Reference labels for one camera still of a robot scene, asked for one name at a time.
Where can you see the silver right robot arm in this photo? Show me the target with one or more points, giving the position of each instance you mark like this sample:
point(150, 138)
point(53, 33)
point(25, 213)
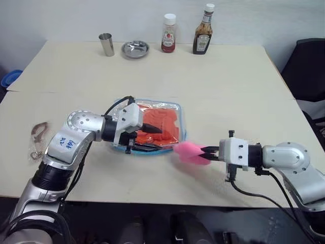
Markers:
point(287, 157)

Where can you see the black chair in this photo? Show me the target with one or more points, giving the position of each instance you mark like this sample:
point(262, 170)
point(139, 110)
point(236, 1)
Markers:
point(307, 68)

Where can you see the stainless steel bowl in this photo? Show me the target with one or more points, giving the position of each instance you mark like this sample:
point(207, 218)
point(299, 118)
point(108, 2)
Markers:
point(135, 49)

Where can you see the orange cloth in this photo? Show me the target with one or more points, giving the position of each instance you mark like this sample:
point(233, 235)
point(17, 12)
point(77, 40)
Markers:
point(167, 122)

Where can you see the brown sauce bottle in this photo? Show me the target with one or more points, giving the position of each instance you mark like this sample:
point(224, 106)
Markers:
point(202, 38)

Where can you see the red ketchup bottle white cap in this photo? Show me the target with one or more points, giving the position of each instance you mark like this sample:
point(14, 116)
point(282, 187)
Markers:
point(168, 38)

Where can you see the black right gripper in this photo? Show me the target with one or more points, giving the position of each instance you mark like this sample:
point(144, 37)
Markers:
point(230, 172)

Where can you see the pink cloth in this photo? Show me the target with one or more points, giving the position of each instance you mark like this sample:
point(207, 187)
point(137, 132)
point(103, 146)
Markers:
point(188, 151)

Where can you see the clear plastic pouch blue trim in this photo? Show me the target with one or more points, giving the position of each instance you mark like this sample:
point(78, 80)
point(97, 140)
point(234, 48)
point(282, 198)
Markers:
point(152, 106)

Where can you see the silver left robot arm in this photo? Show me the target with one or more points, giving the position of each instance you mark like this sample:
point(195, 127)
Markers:
point(76, 127)

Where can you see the blue plastic container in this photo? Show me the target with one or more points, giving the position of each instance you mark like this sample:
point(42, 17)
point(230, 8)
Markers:
point(10, 77)

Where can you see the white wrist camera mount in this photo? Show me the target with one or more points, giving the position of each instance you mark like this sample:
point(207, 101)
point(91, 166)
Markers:
point(232, 152)
point(128, 117)

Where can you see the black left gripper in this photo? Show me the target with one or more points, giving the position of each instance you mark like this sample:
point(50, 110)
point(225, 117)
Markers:
point(124, 139)

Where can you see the stainless steel cup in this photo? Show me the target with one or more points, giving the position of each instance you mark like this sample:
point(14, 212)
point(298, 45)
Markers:
point(106, 44)

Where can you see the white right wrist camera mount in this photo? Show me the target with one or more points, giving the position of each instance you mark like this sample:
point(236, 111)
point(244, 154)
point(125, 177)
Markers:
point(232, 152)

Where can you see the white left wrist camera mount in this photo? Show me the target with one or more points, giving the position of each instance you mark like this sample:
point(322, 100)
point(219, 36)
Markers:
point(128, 117)

